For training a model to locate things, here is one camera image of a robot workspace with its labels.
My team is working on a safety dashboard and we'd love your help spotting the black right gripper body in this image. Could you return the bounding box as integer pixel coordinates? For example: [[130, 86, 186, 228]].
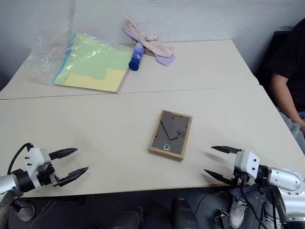
[[230, 166, 254, 187]]

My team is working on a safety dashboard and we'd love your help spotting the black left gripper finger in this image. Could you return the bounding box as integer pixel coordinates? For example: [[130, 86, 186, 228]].
[[57, 166, 90, 187], [48, 147, 79, 161]]

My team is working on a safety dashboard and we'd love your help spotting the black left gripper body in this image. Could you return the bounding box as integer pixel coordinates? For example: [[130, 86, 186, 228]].
[[36, 162, 61, 188]]

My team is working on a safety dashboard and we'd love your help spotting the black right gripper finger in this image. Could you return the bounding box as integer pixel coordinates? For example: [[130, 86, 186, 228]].
[[203, 168, 236, 186], [211, 146, 245, 156]]

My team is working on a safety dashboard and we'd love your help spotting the grey jeans leg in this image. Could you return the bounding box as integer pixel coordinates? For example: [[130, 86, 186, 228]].
[[197, 184, 277, 229]]

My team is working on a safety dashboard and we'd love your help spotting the white sneaker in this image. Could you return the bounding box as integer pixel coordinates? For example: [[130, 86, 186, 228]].
[[228, 197, 248, 229], [9, 197, 36, 222]]

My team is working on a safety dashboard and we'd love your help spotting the dark rounded shape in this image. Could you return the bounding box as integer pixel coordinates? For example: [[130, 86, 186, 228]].
[[111, 206, 145, 229], [171, 197, 199, 229]]

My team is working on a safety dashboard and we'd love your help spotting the yellow paper sheet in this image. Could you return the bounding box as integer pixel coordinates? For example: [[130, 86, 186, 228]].
[[53, 67, 130, 94]]

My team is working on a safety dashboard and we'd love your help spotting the blue paper sheet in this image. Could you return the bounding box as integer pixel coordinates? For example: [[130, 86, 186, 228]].
[[53, 32, 79, 83]]

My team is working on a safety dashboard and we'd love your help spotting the green paper sheet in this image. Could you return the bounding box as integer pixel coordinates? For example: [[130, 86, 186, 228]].
[[62, 32, 134, 81]]

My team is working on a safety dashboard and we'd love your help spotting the clear plastic bag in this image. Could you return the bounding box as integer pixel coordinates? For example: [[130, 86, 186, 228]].
[[24, 4, 114, 86]]

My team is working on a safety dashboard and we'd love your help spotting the purple flat cloth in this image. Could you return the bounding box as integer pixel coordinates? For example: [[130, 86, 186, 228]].
[[122, 27, 176, 67]]

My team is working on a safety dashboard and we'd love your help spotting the person in black t-shirt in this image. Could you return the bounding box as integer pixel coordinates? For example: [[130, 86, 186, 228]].
[[264, 18, 305, 156]]

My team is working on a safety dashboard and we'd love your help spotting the blue cylindrical bottle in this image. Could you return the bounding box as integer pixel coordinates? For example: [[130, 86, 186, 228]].
[[128, 42, 145, 72]]

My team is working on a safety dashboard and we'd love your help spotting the pink fluffy cloth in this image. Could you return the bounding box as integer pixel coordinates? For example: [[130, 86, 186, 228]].
[[122, 16, 175, 58]]

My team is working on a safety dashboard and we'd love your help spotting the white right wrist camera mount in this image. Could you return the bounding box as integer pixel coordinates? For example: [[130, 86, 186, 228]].
[[233, 149, 261, 186]]

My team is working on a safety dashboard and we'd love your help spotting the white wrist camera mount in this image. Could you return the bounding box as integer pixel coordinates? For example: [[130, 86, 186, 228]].
[[233, 149, 261, 186], [23, 147, 52, 191]]

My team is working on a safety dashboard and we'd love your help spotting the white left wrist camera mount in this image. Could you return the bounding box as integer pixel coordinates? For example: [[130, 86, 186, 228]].
[[23, 147, 52, 191]]

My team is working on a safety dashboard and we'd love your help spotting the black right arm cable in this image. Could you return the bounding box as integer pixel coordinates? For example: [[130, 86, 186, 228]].
[[239, 177, 286, 229]]

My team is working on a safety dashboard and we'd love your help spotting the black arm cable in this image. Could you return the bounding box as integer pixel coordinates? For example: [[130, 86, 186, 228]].
[[239, 177, 286, 229], [7, 142, 34, 175]]

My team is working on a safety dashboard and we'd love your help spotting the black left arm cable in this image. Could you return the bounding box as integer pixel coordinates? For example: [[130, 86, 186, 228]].
[[7, 142, 34, 175]]

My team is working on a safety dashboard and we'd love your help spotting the wooden picture frame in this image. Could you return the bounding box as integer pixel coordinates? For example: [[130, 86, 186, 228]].
[[148, 109, 193, 161]]

